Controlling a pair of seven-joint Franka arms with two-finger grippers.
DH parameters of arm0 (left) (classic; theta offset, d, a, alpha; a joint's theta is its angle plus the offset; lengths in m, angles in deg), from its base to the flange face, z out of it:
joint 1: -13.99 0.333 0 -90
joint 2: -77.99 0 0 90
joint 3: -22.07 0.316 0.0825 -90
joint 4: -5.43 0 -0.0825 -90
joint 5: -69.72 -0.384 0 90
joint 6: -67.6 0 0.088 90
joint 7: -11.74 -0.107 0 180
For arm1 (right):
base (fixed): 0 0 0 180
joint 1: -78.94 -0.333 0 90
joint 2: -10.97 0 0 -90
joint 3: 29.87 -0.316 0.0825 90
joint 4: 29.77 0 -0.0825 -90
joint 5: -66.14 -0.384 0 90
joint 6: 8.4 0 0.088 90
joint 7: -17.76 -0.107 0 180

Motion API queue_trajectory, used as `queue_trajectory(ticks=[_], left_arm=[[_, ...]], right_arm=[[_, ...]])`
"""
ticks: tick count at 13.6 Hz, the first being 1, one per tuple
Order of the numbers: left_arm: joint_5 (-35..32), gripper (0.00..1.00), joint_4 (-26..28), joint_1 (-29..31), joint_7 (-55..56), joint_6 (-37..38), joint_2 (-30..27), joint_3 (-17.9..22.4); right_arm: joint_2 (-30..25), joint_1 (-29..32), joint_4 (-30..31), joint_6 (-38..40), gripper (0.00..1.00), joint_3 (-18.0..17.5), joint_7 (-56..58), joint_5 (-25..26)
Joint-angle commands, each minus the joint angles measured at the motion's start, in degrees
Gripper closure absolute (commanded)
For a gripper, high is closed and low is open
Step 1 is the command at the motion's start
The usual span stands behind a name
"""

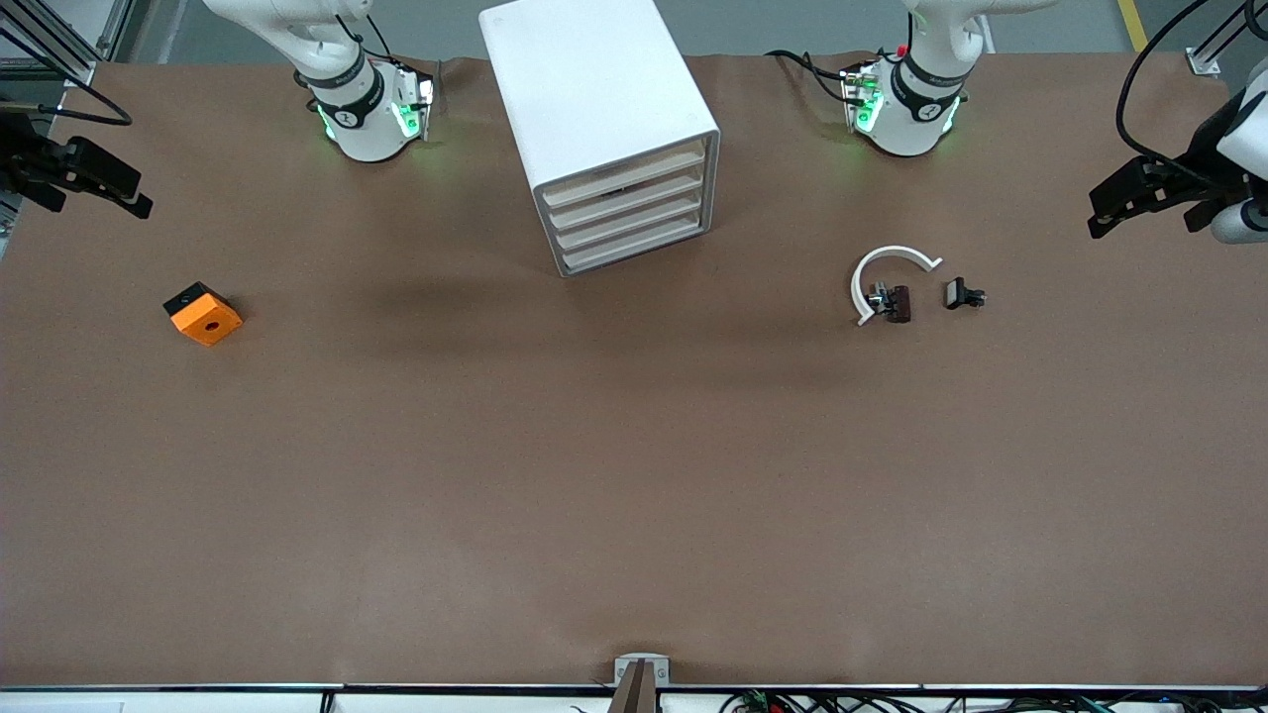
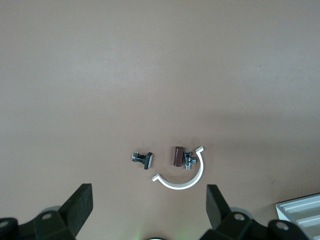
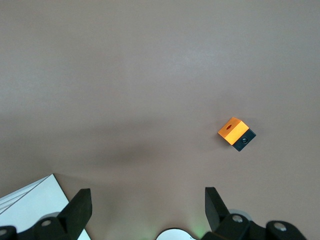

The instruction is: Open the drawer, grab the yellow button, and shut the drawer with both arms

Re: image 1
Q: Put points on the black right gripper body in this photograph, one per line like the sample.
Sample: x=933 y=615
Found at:
x=22 y=158

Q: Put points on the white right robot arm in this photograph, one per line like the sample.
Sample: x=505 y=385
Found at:
x=362 y=139

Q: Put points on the white drawer cabinet shell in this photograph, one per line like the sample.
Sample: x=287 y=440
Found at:
x=584 y=79

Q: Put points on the brown camera post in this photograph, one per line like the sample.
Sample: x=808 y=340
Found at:
x=634 y=693

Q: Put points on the aluminium frame post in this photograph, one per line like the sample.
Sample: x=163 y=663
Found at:
x=1204 y=62
x=84 y=74

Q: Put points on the grey table edge clamp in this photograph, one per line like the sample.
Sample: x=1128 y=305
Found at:
x=626 y=665

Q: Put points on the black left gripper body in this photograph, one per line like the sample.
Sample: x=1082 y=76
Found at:
x=1192 y=172

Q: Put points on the black square push switch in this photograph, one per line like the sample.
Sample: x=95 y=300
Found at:
x=957 y=293

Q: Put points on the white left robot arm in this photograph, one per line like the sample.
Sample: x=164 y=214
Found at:
x=906 y=134

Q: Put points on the orange black button box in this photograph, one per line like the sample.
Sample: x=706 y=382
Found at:
x=208 y=322

